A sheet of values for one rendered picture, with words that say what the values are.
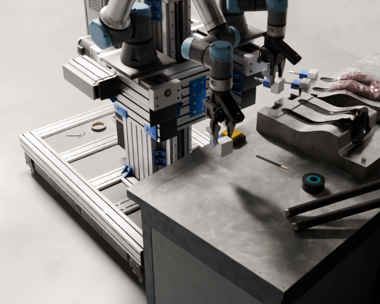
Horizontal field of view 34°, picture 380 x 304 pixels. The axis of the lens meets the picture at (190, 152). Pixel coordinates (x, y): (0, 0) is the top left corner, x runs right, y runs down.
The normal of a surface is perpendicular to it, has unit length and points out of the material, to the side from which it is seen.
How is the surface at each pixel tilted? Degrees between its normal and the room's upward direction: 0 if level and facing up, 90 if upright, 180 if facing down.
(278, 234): 0
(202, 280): 90
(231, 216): 0
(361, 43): 90
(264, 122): 90
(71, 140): 0
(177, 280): 90
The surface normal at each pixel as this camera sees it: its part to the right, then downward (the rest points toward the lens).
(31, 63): 0.00, -0.84
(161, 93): 0.62, 0.43
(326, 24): -0.79, 0.34
